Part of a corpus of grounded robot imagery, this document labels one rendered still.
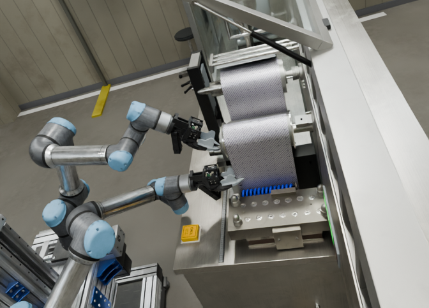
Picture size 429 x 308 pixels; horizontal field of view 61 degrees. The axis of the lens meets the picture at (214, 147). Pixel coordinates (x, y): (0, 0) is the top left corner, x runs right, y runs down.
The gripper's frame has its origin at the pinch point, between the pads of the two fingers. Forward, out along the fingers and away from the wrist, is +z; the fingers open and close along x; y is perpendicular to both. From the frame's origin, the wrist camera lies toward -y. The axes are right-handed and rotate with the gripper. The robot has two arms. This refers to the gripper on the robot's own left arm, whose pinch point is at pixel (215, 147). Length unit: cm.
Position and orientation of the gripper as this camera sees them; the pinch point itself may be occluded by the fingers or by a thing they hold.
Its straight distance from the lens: 141.8
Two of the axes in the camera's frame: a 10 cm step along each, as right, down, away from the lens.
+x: 0.6, -6.6, 7.5
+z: 9.1, 3.5, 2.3
